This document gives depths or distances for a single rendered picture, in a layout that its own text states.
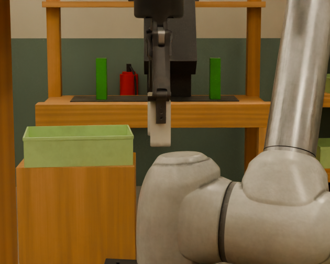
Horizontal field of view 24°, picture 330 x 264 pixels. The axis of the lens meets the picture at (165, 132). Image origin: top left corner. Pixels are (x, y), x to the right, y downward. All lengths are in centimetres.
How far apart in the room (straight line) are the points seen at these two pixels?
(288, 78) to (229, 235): 33
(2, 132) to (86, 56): 591
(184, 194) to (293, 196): 20
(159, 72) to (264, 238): 42
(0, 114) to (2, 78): 2
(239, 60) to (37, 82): 168
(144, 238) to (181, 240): 8
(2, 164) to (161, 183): 96
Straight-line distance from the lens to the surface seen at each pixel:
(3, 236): 47
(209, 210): 139
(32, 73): 643
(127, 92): 623
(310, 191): 138
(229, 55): 638
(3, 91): 47
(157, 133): 112
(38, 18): 640
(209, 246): 141
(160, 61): 109
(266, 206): 138
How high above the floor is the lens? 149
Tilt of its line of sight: 9 degrees down
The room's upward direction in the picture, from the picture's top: straight up
